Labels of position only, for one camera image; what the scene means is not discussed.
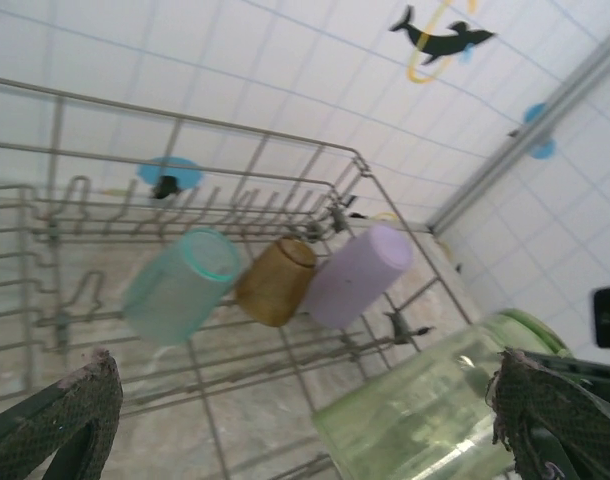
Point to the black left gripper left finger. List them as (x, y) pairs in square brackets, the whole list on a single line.
[(45, 430)]

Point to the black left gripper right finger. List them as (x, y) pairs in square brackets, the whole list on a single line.
[(545, 415)]

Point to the green translucent plastic cup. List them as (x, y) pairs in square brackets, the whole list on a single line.
[(410, 410)]

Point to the teal textured plastic cup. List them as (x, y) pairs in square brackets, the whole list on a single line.
[(180, 290)]

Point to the lilac opaque plastic cup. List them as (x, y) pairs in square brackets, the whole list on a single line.
[(355, 280)]

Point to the amber textured plastic cup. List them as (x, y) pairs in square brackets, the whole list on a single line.
[(275, 290)]

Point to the aluminium corner post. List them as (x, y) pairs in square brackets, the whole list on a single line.
[(535, 125)]

